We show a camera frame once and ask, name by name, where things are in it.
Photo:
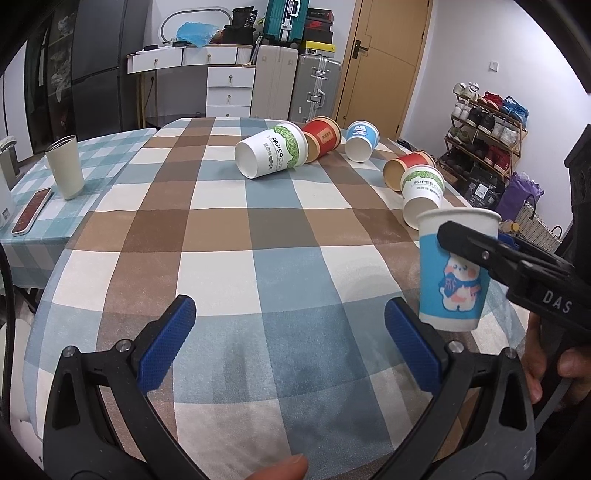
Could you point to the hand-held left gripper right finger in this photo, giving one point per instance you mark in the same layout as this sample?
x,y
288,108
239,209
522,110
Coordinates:
x,y
413,348

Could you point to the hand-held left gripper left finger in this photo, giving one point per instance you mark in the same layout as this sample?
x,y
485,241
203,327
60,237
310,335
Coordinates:
x,y
168,344

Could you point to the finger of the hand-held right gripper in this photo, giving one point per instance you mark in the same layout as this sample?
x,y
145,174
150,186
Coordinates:
x,y
466,243
540,255

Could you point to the blue cartoon paper cup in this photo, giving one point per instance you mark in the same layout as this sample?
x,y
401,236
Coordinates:
x,y
362,138
455,295

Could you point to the white green-print paper cup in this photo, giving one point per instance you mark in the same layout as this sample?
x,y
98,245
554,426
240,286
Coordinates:
x,y
422,196
277,150

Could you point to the red paper cup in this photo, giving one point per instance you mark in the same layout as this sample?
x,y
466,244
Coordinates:
x,y
325,136
411,164

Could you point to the person's right hand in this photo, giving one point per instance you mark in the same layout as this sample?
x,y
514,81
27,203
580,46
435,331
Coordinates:
x,y
575,367

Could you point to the person's left hand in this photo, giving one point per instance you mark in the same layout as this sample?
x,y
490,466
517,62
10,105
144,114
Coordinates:
x,y
281,470

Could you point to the woven basket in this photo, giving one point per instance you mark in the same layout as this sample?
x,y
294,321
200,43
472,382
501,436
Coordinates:
x,y
538,226

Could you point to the black printed sack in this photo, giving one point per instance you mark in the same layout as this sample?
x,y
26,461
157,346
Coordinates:
x,y
485,187

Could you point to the purple bag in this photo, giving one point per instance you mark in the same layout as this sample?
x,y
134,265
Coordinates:
x,y
519,196

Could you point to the person's black clothing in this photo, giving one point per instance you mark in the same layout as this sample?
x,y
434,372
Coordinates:
x,y
581,194

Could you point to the wooden shoe rack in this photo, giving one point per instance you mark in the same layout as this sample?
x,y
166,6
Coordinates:
x,y
521,138

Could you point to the rows of shoes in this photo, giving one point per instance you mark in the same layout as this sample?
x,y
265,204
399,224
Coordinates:
x,y
485,124

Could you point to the brown blue checked tablecloth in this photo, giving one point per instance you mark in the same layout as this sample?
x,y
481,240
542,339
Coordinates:
x,y
277,230

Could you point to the smartphone with red screen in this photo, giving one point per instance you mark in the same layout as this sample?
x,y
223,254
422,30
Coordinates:
x,y
31,211

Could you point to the wooden door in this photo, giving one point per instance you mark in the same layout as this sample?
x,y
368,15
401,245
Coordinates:
x,y
383,69

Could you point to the light blue checked tablecloth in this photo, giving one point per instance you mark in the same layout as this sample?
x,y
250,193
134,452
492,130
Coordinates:
x,y
106,157

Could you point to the beige insulated tumbler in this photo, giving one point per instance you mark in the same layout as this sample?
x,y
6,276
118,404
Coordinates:
x,y
64,168

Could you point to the silver suitcase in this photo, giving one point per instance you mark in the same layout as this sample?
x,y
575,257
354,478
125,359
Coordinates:
x,y
316,90

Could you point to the beige suitcase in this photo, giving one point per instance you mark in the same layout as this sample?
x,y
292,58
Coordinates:
x,y
274,83

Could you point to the white drawer cabinet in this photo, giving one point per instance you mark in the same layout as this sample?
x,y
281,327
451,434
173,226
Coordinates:
x,y
230,92

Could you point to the stack of black boxes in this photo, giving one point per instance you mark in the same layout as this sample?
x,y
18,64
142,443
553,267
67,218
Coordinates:
x,y
318,30

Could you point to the dark refrigerator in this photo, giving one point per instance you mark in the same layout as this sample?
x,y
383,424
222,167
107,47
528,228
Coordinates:
x,y
104,69

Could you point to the teal suitcase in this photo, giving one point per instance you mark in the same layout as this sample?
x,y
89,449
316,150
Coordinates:
x,y
286,21

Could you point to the white vanity desk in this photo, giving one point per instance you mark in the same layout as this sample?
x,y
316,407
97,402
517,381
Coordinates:
x,y
166,57

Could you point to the dark glass cabinet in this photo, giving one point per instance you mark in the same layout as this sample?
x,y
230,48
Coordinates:
x,y
48,78

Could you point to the blue plastic bag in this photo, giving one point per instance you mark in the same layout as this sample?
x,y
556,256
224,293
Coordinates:
x,y
196,33

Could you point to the black bag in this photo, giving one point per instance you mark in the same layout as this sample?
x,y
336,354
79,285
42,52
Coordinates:
x,y
242,25

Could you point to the oval mirror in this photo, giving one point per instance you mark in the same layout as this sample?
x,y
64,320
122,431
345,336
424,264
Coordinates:
x,y
168,21

